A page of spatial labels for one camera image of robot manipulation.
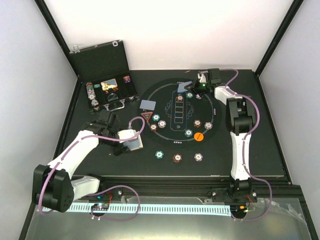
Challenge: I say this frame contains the blue green fifty chips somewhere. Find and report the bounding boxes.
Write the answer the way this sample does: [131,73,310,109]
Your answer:
[186,92,194,99]

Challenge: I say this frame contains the blue backed card deck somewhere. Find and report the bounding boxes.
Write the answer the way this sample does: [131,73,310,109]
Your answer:
[123,138,143,151]

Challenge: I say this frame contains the orange chips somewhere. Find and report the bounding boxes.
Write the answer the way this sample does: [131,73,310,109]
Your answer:
[193,119,202,128]
[175,95,184,102]
[150,124,158,132]

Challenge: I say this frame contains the blue white chips big blind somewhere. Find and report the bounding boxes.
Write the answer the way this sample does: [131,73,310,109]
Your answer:
[204,121,213,130]

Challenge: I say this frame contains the green poker chip stack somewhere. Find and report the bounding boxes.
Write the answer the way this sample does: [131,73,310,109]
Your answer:
[155,150,164,159]

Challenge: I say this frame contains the red triangular dealer button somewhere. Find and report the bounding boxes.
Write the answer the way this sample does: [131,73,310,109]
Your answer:
[140,111,153,122]

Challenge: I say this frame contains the orange big blind button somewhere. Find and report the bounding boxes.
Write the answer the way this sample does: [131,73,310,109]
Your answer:
[193,132,204,142]

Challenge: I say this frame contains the card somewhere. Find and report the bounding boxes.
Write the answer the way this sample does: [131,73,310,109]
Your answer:
[177,81,192,93]
[139,99,156,111]

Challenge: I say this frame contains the orange poker chip stack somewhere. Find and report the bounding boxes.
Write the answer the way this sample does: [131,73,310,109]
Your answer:
[172,153,183,163]

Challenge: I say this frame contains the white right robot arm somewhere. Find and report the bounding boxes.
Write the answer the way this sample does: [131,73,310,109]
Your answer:
[184,71,260,202]

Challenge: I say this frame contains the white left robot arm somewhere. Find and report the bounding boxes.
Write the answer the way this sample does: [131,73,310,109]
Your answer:
[32,111,135,215]

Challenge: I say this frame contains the round black poker mat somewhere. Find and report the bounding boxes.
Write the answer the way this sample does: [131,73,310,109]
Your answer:
[138,77,222,150]

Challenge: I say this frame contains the chip row in case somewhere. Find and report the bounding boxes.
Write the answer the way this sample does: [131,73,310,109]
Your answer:
[85,82,100,111]

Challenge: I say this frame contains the card box in case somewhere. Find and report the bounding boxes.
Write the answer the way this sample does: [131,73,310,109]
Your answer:
[100,78,118,91]

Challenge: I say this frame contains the purple chips in case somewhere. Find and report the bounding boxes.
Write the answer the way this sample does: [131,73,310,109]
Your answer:
[123,75,131,83]

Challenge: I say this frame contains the blue white poker chip stack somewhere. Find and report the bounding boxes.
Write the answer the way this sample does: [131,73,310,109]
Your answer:
[194,153,203,162]

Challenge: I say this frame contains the black aluminium poker case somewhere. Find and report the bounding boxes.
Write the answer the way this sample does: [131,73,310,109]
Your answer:
[69,39,139,112]

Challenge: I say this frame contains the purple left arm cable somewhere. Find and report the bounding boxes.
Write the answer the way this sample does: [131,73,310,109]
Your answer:
[37,116,146,221]

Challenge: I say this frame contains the white slotted cable duct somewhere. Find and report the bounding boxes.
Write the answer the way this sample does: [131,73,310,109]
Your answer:
[69,201,231,217]

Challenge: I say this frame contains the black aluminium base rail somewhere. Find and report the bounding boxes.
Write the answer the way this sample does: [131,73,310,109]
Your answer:
[77,174,258,203]

